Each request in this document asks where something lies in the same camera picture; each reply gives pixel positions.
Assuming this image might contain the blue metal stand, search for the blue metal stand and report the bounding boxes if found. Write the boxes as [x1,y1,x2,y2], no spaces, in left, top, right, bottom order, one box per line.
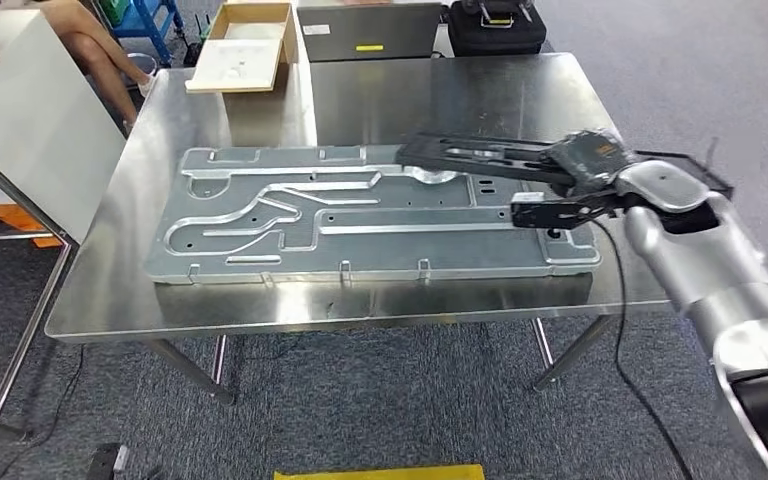
[95,0,187,68]

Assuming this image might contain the person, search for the person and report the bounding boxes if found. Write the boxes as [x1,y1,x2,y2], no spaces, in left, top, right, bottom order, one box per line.
[31,0,158,134]

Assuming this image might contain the orange object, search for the orange object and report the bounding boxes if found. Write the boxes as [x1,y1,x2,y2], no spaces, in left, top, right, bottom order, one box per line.
[0,203,64,250]

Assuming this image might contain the steel tube frame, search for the steel tube frame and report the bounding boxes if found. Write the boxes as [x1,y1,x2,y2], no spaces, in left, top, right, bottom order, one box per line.
[0,135,81,444]

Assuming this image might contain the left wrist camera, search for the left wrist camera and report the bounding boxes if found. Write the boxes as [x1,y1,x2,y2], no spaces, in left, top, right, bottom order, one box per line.
[84,442,132,480]

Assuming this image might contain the grey metal panel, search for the grey metal panel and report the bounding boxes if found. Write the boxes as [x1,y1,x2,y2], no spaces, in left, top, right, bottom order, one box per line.
[144,144,603,287]

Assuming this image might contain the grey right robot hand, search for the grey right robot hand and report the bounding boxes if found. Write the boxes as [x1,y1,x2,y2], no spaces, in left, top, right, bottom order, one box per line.
[542,130,638,200]

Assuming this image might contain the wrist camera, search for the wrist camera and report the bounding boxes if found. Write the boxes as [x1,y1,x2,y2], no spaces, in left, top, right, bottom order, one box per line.
[84,442,132,480]
[509,190,597,232]

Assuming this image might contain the open cardboard box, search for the open cardboard box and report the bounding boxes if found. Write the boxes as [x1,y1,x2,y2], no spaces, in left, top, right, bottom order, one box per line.
[185,0,300,95]

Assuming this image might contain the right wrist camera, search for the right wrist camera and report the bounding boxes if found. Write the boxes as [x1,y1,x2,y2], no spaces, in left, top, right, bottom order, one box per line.
[509,190,597,232]

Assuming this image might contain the white board table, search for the white board table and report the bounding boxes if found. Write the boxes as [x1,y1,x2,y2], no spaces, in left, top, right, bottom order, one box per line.
[0,9,128,243]

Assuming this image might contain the stainless steel workbench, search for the stainless steel workbench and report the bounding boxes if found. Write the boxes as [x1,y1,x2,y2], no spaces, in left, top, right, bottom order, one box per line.
[44,51,673,407]

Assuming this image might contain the black plastic plate frame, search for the black plastic plate frame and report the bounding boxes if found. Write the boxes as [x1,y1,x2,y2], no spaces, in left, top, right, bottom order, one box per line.
[395,131,735,201]

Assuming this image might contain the black carry bag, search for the black carry bag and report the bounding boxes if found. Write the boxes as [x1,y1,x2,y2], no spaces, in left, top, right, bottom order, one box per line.
[446,0,549,58]

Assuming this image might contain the yellow floor tape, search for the yellow floor tape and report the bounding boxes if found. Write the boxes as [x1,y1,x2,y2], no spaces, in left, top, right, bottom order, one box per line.
[272,463,486,480]

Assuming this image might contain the black camera cable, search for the black camera cable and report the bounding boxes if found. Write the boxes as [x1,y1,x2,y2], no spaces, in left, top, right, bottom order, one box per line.
[587,217,694,480]

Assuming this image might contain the grey equipment case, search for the grey equipment case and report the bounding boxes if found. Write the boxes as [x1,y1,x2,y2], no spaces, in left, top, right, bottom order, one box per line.
[296,1,445,64]

